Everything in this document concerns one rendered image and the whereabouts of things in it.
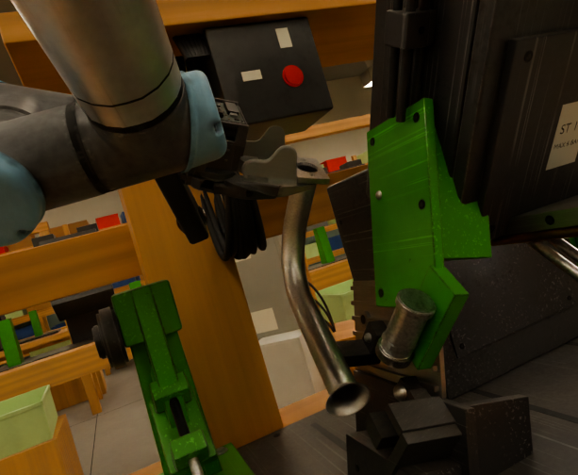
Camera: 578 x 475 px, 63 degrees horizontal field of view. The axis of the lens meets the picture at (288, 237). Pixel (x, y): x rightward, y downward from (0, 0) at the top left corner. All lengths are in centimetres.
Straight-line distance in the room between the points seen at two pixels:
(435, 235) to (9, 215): 36
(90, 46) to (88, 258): 58
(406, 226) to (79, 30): 35
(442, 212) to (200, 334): 43
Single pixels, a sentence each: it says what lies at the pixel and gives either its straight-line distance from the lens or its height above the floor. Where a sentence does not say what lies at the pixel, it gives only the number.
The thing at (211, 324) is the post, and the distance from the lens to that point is 77.
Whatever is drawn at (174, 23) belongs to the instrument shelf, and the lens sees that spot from 73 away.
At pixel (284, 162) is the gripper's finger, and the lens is 52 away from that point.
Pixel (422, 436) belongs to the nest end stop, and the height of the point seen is 97.
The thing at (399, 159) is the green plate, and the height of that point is 122.
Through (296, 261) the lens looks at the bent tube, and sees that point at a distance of 60.
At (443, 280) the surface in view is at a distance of 46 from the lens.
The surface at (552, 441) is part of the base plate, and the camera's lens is 60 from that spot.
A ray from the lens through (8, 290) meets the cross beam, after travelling 86.
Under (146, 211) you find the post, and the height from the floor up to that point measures 128.
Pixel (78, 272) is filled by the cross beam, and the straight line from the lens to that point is 84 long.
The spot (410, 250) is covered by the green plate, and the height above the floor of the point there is 113.
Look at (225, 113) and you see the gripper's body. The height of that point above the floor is 132.
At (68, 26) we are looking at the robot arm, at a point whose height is 132.
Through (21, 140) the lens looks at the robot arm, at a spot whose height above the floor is 130.
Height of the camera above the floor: 118
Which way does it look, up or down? level
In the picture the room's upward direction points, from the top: 16 degrees counter-clockwise
